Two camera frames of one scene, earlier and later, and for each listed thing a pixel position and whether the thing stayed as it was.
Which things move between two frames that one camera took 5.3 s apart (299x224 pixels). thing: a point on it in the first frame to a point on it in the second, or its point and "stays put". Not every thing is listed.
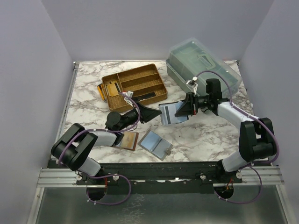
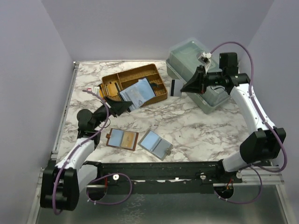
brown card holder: (128, 141) stays put
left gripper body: (142, 114) to (110, 112)
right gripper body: (199, 102) to (208, 82)
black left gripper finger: (147, 114) to (117, 107)
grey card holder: (156, 144) stays put
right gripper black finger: (187, 108) to (198, 83)
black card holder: (168, 110) to (138, 94)
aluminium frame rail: (269, 175) stays put
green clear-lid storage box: (190, 58) stays put
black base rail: (161, 177) stays put
